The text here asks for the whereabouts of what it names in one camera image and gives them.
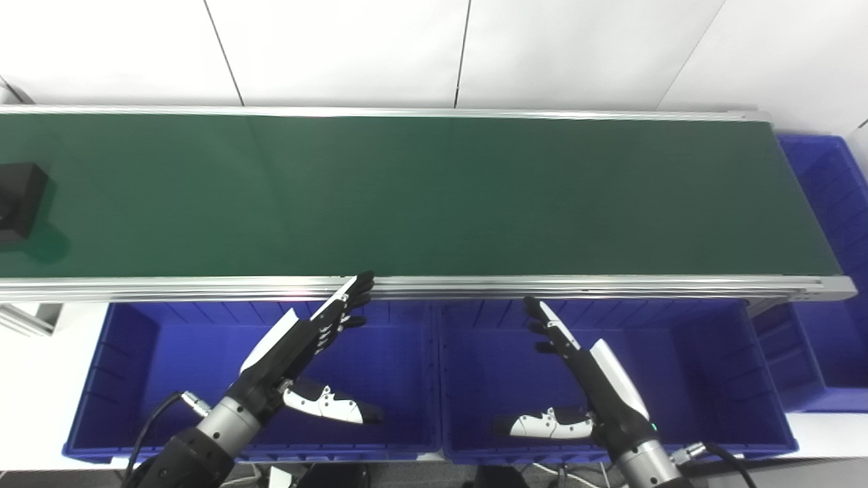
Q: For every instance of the aluminium conveyor leg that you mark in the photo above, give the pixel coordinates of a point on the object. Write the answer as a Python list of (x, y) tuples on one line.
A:
[(27, 318)]

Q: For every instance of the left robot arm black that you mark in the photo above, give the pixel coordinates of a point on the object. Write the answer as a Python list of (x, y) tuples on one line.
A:
[(196, 454)]

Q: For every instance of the blue plastic bin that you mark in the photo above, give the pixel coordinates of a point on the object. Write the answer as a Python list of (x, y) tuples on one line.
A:
[(692, 366), (827, 203), (169, 379)]

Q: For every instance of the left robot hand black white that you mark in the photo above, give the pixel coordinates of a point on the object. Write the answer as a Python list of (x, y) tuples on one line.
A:
[(285, 352)]

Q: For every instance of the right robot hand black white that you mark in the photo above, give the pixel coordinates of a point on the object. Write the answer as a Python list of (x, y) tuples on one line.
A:
[(610, 400)]

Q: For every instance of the green conveyor belt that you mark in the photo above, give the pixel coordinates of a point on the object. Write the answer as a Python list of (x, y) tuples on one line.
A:
[(542, 287), (434, 196)]

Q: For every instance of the black block with cylinder part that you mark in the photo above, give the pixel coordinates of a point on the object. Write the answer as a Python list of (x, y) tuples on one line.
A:
[(19, 200)]

